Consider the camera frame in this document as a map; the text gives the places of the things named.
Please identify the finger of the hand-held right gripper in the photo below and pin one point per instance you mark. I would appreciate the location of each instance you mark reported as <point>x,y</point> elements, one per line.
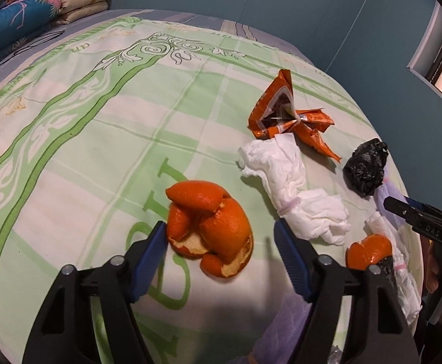
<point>418,216</point>

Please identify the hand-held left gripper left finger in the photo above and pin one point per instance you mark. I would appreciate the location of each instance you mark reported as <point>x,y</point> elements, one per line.
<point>150,254</point>

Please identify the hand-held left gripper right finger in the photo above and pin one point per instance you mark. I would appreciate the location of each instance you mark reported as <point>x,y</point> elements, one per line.
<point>289,258</point>

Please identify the large orange peel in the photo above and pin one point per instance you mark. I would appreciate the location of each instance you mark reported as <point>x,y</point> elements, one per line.
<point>224,227</point>

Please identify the black plastic bag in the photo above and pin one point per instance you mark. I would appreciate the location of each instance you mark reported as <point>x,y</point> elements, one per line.
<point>365,167</point>

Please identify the white tissue bundle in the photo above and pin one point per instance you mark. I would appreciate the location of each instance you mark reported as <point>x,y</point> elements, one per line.
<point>285,167</point>

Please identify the light purple plastic bundle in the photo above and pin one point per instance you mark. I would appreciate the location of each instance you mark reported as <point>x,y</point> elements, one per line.
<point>389,191</point>

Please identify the small orange peel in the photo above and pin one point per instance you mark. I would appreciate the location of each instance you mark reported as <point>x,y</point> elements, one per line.
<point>368,252</point>

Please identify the light purple plastic bag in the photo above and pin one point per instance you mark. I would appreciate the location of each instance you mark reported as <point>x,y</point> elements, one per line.
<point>285,322</point>

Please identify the white plastic bag bundle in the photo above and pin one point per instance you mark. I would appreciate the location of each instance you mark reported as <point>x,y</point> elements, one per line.
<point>407,288</point>

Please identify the green printed bedspread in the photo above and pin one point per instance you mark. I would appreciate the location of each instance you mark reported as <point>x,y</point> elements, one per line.
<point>92,140</point>

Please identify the orange snack wrapper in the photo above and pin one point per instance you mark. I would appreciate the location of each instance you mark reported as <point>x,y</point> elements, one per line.
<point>315,121</point>

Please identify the beige folded quilt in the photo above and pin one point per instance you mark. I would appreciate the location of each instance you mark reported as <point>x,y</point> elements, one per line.
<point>88,0</point>

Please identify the blue floral pillow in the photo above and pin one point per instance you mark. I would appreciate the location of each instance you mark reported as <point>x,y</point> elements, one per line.
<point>16,19</point>

